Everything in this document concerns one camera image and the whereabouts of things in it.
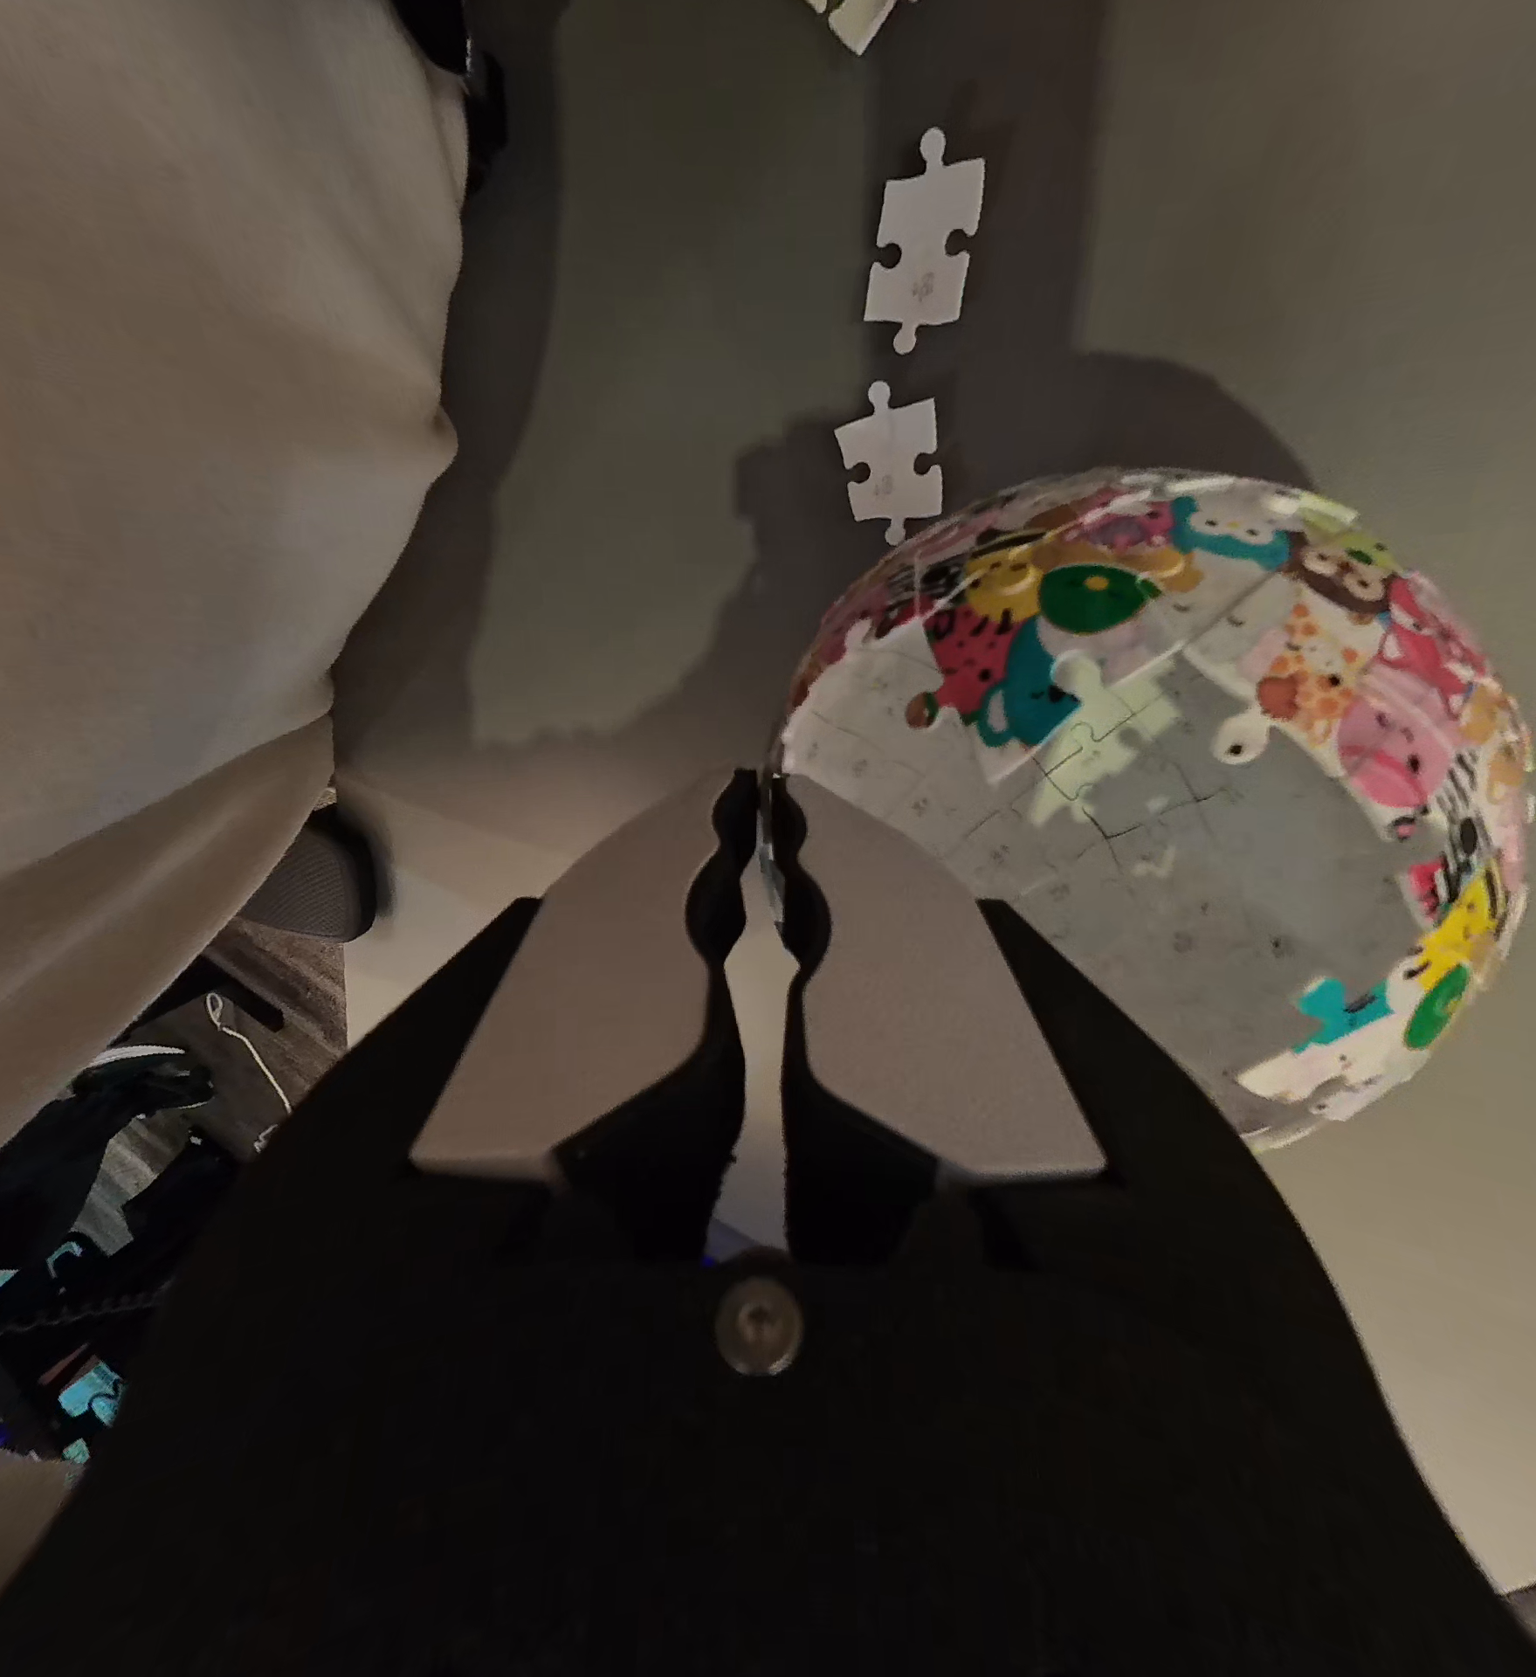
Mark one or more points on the person's black shoe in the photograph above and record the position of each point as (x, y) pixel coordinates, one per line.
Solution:
(137, 1080)

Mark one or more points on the colourful puzzle ball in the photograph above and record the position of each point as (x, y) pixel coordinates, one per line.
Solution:
(1171, 812)

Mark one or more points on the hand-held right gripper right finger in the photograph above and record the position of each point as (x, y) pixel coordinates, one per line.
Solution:
(938, 1049)

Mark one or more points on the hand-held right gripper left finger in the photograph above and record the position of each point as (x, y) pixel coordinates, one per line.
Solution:
(572, 1034)

